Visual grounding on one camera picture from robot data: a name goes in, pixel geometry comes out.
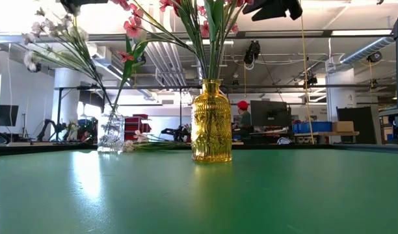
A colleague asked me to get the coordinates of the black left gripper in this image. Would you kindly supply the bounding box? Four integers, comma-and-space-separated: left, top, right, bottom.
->
60, 0, 109, 16

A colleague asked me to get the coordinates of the pink flower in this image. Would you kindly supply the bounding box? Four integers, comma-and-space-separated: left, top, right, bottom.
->
113, 27, 150, 113

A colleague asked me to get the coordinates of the yellow ribbed glass vase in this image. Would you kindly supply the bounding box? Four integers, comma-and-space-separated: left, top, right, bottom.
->
190, 79, 233, 163

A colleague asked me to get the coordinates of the clear ribbed glass vase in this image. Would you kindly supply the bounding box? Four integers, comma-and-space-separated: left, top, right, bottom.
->
97, 109, 126, 153

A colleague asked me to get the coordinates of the long ceiling light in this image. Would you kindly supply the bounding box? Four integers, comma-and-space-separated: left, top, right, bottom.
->
330, 29, 393, 36

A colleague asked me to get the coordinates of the white column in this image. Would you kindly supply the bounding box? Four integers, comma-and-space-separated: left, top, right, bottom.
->
325, 68, 356, 110
52, 68, 81, 133

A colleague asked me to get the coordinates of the black monitor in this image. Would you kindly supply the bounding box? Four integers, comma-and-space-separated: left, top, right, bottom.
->
250, 99, 293, 128
0, 104, 20, 127

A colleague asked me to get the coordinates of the person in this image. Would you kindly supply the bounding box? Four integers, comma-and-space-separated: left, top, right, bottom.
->
233, 99, 252, 131

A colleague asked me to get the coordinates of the blue plastic bin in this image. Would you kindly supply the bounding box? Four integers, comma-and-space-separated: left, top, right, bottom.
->
291, 121, 333, 133

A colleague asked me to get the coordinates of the cardboard box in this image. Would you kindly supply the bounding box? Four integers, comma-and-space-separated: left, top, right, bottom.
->
331, 120, 355, 133

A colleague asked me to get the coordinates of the wooden table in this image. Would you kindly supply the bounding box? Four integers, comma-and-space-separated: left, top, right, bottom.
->
315, 131, 361, 144

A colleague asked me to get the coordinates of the red tool cabinet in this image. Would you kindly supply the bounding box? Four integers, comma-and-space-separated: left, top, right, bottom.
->
124, 113, 153, 142

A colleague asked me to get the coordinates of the black panel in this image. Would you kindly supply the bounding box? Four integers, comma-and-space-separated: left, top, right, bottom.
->
336, 106, 382, 145

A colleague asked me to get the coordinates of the grey shelf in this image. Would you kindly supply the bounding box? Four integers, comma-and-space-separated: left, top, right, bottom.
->
379, 107, 398, 144

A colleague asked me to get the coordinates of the green table mat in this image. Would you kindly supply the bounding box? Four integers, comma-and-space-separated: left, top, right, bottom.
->
0, 148, 398, 234

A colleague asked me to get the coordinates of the yellow hanging cable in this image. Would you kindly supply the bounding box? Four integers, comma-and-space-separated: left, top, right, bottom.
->
298, 18, 316, 144

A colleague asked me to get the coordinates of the silver ventilation duct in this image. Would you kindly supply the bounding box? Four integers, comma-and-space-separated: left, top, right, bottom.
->
340, 36, 397, 65

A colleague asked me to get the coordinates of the black overhead rail frame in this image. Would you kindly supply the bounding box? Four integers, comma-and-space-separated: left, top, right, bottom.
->
53, 83, 398, 140

